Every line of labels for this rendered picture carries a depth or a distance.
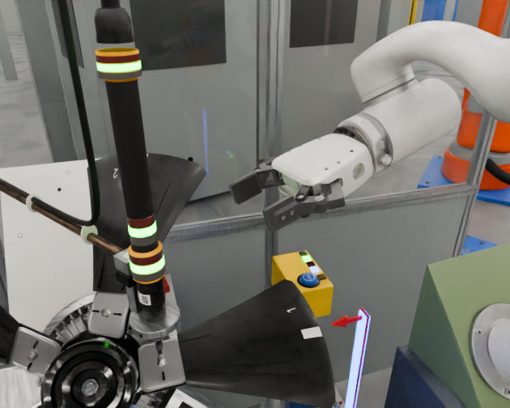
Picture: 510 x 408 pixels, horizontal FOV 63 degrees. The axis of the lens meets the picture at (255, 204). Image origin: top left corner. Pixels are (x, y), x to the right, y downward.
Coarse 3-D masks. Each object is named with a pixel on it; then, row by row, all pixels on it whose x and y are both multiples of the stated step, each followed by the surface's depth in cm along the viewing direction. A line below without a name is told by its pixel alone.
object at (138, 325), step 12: (120, 252) 58; (120, 264) 56; (120, 276) 57; (132, 288) 57; (132, 300) 58; (168, 300) 62; (132, 312) 59; (168, 312) 59; (132, 324) 57; (144, 324) 57; (156, 324) 57; (168, 324) 57; (144, 336) 56; (156, 336) 56
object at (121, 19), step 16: (112, 0) 40; (96, 16) 40; (112, 16) 40; (128, 16) 41; (96, 32) 41; (112, 32) 40; (128, 32) 41; (144, 288) 55; (160, 288) 56; (144, 304) 56; (160, 304) 57; (160, 320) 58
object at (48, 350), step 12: (24, 336) 58; (36, 336) 57; (24, 348) 59; (36, 348) 59; (48, 348) 58; (60, 348) 58; (12, 360) 61; (24, 360) 61; (36, 360) 60; (48, 360) 60; (36, 372) 62
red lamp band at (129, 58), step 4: (96, 56) 42; (100, 56) 41; (104, 56) 41; (108, 56) 41; (112, 56) 41; (116, 56) 41; (120, 56) 41; (124, 56) 41; (128, 56) 42; (132, 56) 42; (136, 56) 42; (96, 60) 42; (100, 60) 41; (104, 60) 41; (108, 60) 41; (112, 60) 41; (116, 60) 41; (120, 60) 41; (124, 60) 41; (128, 60) 42; (132, 60) 42; (136, 60) 42
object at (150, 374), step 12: (144, 348) 66; (168, 348) 66; (144, 360) 64; (156, 360) 64; (168, 360) 64; (180, 360) 64; (144, 372) 62; (156, 372) 62; (168, 372) 62; (180, 372) 62; (144, 384) 60; (156, 384) 60; (168, 384) 60; (180, 384) 60
